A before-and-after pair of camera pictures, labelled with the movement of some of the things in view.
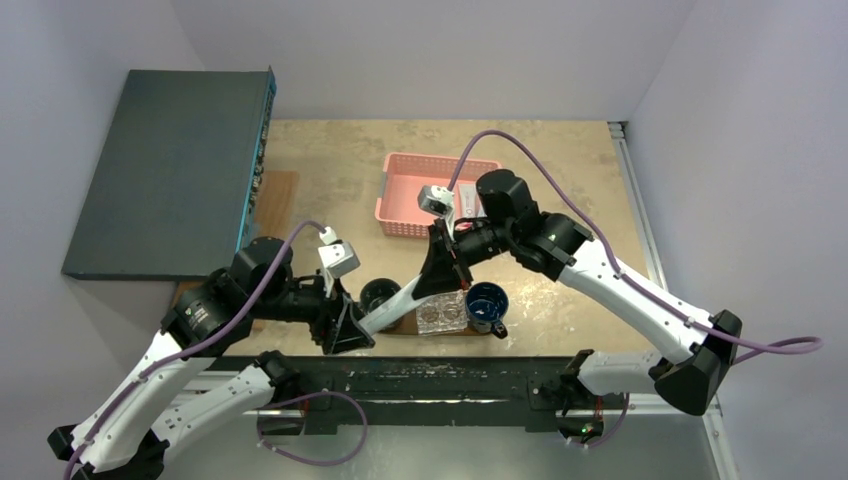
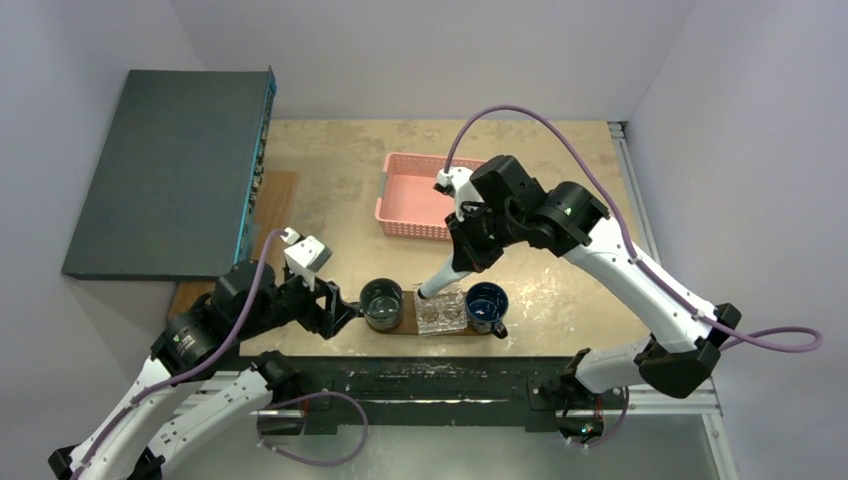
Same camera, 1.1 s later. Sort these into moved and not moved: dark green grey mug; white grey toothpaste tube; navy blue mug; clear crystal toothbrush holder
Moved: white grey toothpaste tube
Not moved: clear crystal toothbrush holder; navy blue mug; dark green grey mug
